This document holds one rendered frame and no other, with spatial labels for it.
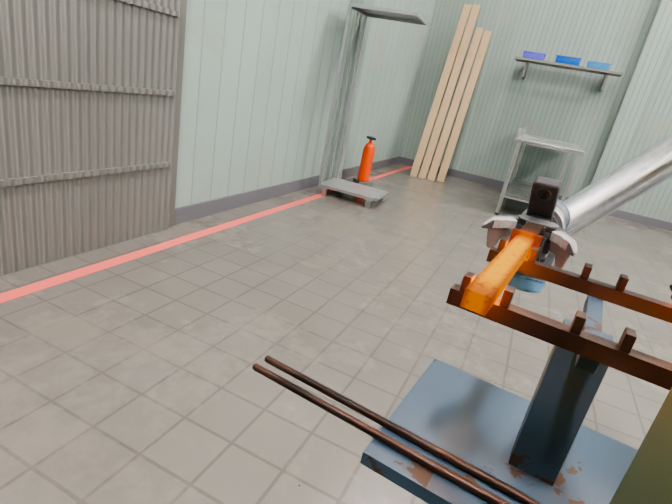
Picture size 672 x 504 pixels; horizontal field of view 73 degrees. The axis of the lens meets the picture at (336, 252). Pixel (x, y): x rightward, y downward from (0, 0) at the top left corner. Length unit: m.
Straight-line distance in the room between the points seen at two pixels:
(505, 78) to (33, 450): 7.55
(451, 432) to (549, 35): 7.61
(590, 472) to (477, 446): 0.16
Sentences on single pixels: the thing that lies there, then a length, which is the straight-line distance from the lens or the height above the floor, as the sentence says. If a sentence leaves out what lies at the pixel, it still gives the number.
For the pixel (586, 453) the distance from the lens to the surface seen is 0.84.
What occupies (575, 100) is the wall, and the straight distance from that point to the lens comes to 8.03.
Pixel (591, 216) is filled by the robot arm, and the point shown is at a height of 0.98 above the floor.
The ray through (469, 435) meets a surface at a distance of 0.75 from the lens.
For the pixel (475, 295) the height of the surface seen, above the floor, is 1.00.
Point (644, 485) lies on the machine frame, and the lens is 0.29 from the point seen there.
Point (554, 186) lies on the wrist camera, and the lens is 0.91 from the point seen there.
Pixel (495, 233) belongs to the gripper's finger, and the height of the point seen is 0.97.
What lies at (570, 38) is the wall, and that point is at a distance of 8.10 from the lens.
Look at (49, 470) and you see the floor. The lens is 1.66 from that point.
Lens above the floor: 1.18
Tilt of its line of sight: 20 degrees down
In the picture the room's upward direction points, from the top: 11 degrees clockwise
